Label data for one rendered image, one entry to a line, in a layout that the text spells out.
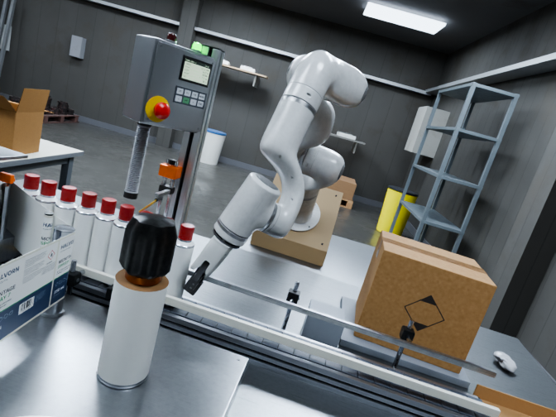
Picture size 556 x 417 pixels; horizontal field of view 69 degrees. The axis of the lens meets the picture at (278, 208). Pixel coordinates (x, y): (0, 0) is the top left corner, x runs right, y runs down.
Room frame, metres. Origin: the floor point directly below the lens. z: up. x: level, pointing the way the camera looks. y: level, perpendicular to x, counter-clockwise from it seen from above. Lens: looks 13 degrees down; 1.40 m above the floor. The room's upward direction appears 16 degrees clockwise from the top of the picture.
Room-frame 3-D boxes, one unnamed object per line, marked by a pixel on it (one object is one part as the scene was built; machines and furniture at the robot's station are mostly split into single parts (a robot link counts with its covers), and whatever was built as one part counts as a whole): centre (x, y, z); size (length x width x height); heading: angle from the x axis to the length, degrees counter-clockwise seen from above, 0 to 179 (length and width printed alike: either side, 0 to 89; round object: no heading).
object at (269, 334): (0.85, -0.05, 0.91); 1.07 x 0.01 x 0.02; 84
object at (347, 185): (8.01, -0.71, 0.24); 1.32 x 0.91 x 0.48; 88
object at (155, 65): (1.01, 0.33, 1.38); 0.17 x 0.10 x 0.19; 139
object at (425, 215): (4.94, -1.80, 1.09); 1.18 x 0.48 x 2.18; 178
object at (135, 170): (1.03, 0.39, 1.18); 0.04 x 0.04 x 0.21
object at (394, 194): (6.46, -1.84, 0.37); 0.49 x 0.47 x 0.74; 88
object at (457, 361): (0.92, -0.06, 0.96); 1.07 x 0.01 x 0.01; 84
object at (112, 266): (0.93, 0.35, 0.98); 0.05 x 0.05 x 0.20
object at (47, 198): (0.94, 0.56, 0.98); 0.05 x 0.05 x 0.20
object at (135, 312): (0.63, 0.19, 1.03); 0.09 x 0.09 x 0.30
